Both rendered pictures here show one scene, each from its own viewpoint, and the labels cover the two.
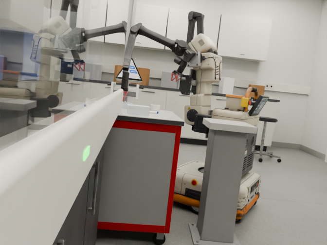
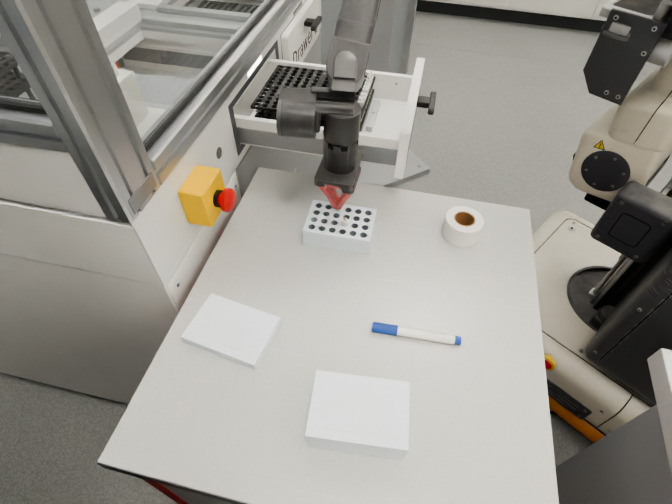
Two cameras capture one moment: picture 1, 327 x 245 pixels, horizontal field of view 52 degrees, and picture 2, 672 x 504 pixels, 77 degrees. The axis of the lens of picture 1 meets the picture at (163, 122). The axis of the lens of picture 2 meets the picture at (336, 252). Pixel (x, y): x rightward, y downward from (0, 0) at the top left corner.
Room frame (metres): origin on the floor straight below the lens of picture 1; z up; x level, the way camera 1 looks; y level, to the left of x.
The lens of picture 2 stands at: (1.76, 0.13, 1.35)
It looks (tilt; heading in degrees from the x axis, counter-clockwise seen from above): 50 degrees down; 18
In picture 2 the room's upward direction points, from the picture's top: 1 degrees clockwise
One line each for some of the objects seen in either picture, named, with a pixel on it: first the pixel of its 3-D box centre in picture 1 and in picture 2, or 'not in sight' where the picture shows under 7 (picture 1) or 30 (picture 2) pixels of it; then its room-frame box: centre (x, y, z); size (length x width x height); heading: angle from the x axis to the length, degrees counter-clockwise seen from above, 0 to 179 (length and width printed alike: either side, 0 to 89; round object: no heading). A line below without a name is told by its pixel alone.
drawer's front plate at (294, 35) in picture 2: not in sight; (302, 34); (2.82, 0.57, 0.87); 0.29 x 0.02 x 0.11; 6
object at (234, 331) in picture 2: not in sight; (232, 329); (2.02, 0.38, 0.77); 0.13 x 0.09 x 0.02; 87
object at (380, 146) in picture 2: (109, 90); (312, 105); (2.52, 0.43, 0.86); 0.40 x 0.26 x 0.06; 96
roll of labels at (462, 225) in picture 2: (154, 107); (462, 226); (2.35, 0.07, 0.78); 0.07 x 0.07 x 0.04
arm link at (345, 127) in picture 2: (124, 75); (338, 122); (2.30, 0.30, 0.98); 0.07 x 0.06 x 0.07; 104
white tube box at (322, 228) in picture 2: (123, 105); (340, 226); (2.28, 0.29, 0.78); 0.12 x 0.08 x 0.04; 97
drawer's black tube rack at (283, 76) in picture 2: not in sight; (316, 104); (2.52, 0.42, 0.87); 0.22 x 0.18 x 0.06; 96
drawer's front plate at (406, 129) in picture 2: (137, 91); (410, 114); (2.54, 0.22, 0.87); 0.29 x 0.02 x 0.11; 6
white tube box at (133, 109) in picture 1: (137, 110); (358, 414); (1.95, 0.16, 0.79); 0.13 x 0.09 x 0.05; 101
